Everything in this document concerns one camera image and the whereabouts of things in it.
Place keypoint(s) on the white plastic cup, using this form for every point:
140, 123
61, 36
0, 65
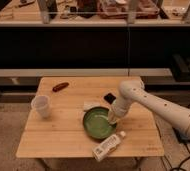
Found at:
41, 104

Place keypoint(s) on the small black square object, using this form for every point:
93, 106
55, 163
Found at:
109, 98

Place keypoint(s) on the brown sausage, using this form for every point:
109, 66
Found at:
60, 86

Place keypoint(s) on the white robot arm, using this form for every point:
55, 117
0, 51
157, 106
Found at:
131, 91

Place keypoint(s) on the green ceramic bowl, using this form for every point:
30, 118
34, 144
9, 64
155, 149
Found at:
96, 125

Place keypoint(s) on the wooden folding table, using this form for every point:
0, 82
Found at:
61, 135

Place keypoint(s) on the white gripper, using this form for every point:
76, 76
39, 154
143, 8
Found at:
119, 108

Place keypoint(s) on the black equipment on right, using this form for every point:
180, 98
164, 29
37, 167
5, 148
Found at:
180, 68

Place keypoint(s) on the long wooden shelf bench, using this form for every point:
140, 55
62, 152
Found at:
32, 77

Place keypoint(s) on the white labelled plastic bottle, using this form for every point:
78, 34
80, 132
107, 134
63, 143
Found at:
102, 150

